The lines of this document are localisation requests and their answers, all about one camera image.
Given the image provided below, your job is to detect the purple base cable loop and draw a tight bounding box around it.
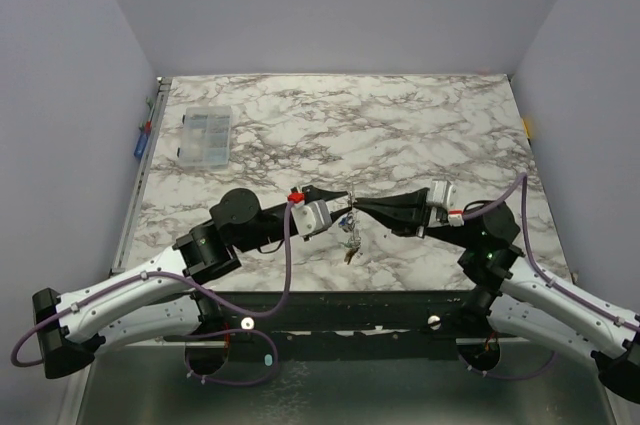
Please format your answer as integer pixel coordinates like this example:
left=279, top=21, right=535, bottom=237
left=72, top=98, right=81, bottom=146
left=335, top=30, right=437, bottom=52
left=184, top=324, right=281, bottom=387

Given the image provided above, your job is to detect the green key tag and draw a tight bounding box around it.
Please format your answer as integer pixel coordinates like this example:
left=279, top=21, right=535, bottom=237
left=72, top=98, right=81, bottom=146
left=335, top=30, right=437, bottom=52
left=344, top=248, right=359, bottom=265

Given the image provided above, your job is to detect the clear plastic organizer box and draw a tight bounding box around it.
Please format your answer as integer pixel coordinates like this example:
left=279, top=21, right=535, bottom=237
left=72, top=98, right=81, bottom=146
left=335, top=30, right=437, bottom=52
left=177, top=106, right=233, bottom=169

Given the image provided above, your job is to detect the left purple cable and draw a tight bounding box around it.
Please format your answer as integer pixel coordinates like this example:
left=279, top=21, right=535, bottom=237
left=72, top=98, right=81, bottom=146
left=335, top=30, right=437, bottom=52
left=10, top=199, right=301, bottom=367

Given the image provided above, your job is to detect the aluminium side rail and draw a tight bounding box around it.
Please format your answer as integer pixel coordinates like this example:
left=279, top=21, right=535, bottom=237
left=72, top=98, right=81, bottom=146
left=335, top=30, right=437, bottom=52
left=110, top=77, right=173, bottom=274

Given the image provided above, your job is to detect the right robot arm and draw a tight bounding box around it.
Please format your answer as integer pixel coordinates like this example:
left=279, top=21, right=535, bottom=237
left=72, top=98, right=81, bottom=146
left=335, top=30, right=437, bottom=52
left=353, top=189, right=639, bottom=403

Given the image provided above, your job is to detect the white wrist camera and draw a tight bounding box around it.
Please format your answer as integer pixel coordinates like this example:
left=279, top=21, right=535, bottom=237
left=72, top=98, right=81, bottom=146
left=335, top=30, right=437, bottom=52
left=426, top=180, right=457, bottom=215
left=291, top=200, right=333, bottom=237

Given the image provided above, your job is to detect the blue clamp on wall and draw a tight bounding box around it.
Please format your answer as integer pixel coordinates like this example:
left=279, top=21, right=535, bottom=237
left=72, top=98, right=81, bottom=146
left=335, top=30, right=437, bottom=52
left=133, top=120, right=152, bottom=160

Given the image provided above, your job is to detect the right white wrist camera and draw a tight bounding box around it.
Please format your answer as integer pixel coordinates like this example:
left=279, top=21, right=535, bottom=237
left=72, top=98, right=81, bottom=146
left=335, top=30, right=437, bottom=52
left=426, top=180, right=457, bottom=215

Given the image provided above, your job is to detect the black table edge rail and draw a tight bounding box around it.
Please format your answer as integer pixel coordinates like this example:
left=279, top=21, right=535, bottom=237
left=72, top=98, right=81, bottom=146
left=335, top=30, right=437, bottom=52
left=99, top=289, right=601, bottom=361

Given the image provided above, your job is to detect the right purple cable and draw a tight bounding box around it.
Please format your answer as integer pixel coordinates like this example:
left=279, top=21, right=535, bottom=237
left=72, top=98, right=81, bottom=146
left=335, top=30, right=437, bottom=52
left=459, top=172, right=640, bottom=331

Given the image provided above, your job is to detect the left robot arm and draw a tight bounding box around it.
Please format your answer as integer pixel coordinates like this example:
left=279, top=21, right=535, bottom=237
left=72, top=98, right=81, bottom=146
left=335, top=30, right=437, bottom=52
left=32, top=185, right=352, bottom=379

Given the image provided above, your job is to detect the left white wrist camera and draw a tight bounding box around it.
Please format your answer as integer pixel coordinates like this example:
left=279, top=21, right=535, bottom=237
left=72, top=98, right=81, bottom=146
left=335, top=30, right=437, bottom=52
left=291, top=200, right=333, bottom=237

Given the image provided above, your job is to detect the yellow clip right edge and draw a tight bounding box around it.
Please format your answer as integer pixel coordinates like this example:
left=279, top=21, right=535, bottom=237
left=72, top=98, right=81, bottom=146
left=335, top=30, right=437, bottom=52
left=522, top=117, right=533, bottom=140

